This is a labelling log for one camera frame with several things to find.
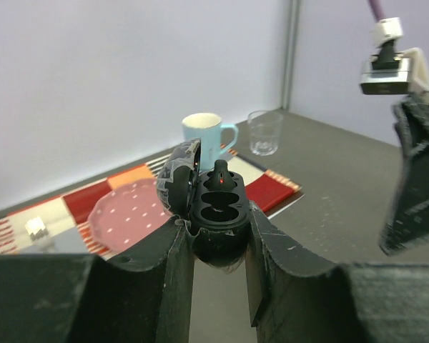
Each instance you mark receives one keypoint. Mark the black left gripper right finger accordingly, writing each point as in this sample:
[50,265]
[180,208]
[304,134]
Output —
[296,295]

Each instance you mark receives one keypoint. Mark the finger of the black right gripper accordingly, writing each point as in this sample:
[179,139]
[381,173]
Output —
[407,222]

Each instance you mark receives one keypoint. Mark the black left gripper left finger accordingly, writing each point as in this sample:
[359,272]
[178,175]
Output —
[143,294]

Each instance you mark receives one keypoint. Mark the black marbled earbud case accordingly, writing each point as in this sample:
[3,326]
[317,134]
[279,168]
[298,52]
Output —
[217,223]

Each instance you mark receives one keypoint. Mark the pink dotted plate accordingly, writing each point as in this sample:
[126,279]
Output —
[127,215]

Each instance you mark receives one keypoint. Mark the colourful patchwork placemat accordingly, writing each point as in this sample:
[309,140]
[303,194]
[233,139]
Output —
[66,216]

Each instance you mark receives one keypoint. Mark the clear drinking glass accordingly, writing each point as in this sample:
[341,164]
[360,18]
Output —
[265,129]

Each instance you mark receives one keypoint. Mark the light blue mug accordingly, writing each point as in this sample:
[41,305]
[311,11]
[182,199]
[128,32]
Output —
[208,127]

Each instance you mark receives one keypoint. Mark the fork with pink handle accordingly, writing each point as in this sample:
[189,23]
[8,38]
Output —
[39,235]

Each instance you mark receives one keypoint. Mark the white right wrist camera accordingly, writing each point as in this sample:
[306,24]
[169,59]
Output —
[392,72]

